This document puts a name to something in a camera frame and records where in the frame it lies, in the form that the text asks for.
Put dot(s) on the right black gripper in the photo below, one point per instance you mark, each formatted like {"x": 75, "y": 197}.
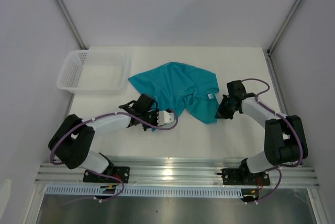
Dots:
{"x": 222, "y": 114}

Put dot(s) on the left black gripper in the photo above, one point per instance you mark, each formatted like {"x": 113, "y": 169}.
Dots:
{"x": 154, "y": 112}

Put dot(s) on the teal t-shirt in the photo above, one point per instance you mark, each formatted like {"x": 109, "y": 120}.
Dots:
{"x": 181, "y": 87}

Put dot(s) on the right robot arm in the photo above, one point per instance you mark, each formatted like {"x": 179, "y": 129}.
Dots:
{"x": 284, "y": 140}

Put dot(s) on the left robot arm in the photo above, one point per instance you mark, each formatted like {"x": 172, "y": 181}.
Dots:
{"x": 71, "y": 144}

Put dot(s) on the white plastic basket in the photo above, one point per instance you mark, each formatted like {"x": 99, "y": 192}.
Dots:
{"x": 101, "y": 72}

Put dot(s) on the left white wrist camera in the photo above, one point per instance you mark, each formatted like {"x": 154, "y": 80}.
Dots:
{"x": 165, "y": 117}

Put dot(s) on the aluminium mounting rail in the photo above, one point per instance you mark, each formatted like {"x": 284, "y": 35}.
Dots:
{"x": 178, "y": 172}

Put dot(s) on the right side aluminium rail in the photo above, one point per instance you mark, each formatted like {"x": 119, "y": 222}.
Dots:
{"x": 275, "y": 82}

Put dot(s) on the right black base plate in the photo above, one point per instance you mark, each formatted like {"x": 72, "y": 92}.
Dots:
{"x": 239, "y": 177}

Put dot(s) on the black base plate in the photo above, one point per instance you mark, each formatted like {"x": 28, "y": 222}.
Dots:
{"x": 111, "y": 175}
{"x": 239, "y": 177}

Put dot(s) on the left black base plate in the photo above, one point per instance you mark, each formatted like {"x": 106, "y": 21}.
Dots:
{"x": 111, "y": 175}

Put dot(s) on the white slotted cable duct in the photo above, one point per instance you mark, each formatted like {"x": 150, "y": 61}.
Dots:
{"x": 145, "y": 191}

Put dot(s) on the left aluminium frame post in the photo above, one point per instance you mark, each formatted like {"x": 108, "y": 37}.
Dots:
{"x": 60, "y": 4}

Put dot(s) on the aluminium frame post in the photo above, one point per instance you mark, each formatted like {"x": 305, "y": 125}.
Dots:
{"x": 297, "y": 4}
{"x": 60, "y": 4}

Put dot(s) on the right aluminium frame post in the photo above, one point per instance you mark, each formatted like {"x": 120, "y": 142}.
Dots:
{"x": 297, "y": 4}

